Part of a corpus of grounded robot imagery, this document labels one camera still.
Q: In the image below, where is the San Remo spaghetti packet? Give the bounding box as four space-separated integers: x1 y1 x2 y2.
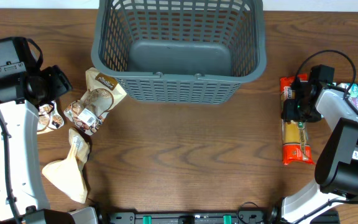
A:
280 77 314 165

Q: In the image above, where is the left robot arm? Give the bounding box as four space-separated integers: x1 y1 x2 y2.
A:
0 37 74 223

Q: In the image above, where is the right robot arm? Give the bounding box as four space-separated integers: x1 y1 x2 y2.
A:
267 65 358 223

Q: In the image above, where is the Pantree mushroom pouch far left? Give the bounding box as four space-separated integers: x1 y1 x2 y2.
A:
37 100 65 134

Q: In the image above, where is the Kleenex pocket tissue multipack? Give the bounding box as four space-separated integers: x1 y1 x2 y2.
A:
336 82 358 116

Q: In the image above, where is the Pantree mushroom pouch near basket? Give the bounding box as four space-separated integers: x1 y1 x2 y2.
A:
64 67 127 136

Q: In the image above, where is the beige crumpled pouch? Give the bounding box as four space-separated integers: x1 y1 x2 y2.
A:
42 128 90 203

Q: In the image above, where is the grey plastic basket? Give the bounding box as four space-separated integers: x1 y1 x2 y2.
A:
91 0 267 105

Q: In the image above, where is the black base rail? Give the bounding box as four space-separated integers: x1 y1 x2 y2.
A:
104 209 267 224

